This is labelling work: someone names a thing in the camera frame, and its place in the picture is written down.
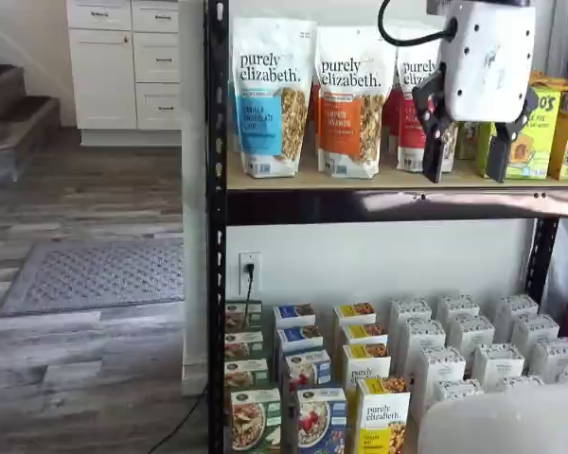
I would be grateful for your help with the yellow white granola box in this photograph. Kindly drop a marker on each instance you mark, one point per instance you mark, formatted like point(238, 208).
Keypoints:
point(363, 333)
point(355, 313)
point(365, 361)
point(383, 416)

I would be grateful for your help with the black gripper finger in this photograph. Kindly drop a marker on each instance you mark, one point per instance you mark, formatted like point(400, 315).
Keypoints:
point(499, 156)
point(433, 142)

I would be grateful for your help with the blue label granola bag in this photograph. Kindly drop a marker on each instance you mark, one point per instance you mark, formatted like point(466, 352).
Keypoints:
point(265, 123)

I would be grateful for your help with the green Bobo's snack box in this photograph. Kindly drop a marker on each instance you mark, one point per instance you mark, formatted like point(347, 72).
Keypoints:
point(535, 142)

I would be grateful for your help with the white wall outlet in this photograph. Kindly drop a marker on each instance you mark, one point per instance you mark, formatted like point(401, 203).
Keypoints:
point(256, 279)

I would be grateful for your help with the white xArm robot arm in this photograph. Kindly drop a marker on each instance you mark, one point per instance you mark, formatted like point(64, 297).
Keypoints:
point(502, 425)

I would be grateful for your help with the orange label granola bag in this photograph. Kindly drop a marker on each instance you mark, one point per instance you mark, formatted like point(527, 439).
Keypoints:
point(350, 127)
point(314, 118)

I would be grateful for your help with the wooden staircase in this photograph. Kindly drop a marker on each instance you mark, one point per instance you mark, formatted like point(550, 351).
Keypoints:
point(14, 113)

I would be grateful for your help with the green white oatmeal box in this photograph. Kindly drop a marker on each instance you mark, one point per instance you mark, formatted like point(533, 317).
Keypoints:
point(243, 345)
point(255, 421)
point(246, 373)
point(239, 314)

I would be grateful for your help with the blue white oatmeal box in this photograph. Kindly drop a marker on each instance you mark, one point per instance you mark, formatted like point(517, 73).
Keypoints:
point(322, 421)
point(299, 337)
point(294, 314)
point(307, 371)

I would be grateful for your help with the gray patterned floor mat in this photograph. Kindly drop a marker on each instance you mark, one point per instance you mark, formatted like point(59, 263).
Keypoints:
point(99, 276)

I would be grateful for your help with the red label granola bag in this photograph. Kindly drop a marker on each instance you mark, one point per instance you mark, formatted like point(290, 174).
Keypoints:
point(409, 137)

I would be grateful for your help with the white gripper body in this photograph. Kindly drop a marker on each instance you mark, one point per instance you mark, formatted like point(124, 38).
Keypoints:
point(487, 61)

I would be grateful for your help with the white drawer cabinet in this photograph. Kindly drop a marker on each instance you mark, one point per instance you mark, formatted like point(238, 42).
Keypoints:
point(104, 75)

